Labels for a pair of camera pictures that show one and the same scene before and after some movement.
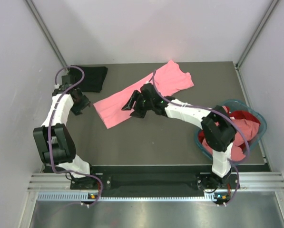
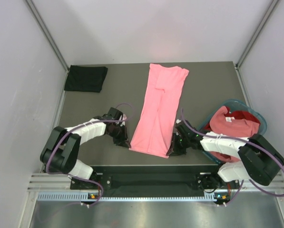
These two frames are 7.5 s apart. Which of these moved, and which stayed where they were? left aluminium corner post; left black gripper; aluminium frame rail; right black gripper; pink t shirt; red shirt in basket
Moved: left black gripper; right black gripper; pink t shirt
Stayed: left aluminium corner post; red shirt in basket; aluminium frame rail
